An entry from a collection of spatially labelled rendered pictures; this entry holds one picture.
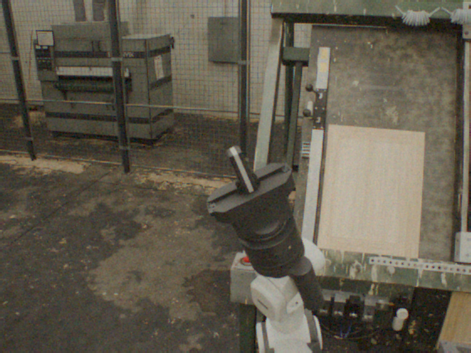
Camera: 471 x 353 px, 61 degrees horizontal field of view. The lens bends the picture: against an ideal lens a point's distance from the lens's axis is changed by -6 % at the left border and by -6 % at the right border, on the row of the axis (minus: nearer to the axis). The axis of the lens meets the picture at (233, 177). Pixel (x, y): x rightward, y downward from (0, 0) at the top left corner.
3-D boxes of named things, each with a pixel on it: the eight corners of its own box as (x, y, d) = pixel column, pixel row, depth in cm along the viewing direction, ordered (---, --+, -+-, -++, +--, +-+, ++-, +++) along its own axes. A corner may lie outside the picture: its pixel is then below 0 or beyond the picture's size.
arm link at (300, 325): (312, 276, 79) (306, 310, 94) (258, 284, 79) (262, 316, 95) (323, 329, 73) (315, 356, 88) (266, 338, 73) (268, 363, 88)
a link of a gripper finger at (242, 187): (236, 156, 53) (252, 192, 57) (230, 144, 56) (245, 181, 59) (224, 161, 53) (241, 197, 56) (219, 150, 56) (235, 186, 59)
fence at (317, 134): (300, 245, 187) (300, 245, 183) (320, 50, 203) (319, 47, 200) (312, 247, 186) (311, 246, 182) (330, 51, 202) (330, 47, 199)
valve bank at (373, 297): (289, 335, 178) (293, 292, 168) (293, 313, 190) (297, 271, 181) (408, 351, 167) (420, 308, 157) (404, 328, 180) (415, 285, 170)
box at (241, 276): (230, 303, 171) (230, 267, 164) (236, 286, 181) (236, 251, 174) (258, 308, 168) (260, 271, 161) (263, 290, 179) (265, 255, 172)
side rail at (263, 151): (247, 239, 198) (244, 239, 187) (273, 28, 217) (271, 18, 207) (260, 241, 197) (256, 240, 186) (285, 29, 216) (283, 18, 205)
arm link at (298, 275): (281, 208, 70) (298, 253, 76) (234, 251, 66) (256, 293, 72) (333, 234, 62) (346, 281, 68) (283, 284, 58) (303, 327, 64)
